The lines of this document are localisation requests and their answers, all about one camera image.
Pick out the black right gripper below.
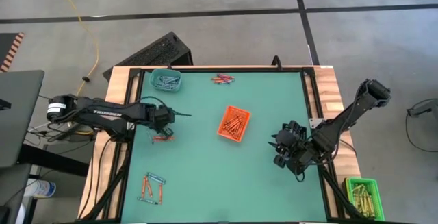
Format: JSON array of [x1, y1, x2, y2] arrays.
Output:
[[268, 134, 321, 177]]

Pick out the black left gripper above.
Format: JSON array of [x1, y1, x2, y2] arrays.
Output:
[[150, 104, 192, 132]]

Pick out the teal plastic bin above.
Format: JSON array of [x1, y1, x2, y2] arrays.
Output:
[[149, 68, 183, 93]]

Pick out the orange plastic basket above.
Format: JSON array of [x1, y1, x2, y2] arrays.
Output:
[[217, 105, 252, 142]]

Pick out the teal table mat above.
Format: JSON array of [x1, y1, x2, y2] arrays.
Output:
[[118, 70, 328, 224]]

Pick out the black perforated computer case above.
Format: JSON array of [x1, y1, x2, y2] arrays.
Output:
[[102, 31, 194, 82]]

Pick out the green plastic basket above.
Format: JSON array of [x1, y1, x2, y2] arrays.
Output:
[[343, 177, 386, 222]]

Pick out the black desk base bar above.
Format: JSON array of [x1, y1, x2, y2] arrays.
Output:
[[18, 143, 90, 178]]

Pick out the white bottle with blue label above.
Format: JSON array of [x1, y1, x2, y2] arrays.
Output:
[[23, 178, 57, 199]]

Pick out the grey desk surface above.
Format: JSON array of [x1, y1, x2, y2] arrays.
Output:
[[0, 164, 32, 224], [0, 69, 45, 169]]

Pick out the orange striped floor mat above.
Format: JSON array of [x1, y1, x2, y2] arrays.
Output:
[[0, 32, 26, 73]]

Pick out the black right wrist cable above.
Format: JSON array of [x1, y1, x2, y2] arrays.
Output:
[[292, 164, 326, 183]]

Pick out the black cable hook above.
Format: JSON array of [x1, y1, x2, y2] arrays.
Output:
[[271, 55, 284, 71]]

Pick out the black sleeved cable bundle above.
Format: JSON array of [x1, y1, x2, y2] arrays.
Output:
[[318, 165, 369, 222]]

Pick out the yellow cable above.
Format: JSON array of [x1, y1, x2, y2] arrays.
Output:
[[50, 0, 101, 136]]

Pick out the black cable tangle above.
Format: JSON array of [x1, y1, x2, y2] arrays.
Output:
[[26, 114, 103, 146]]

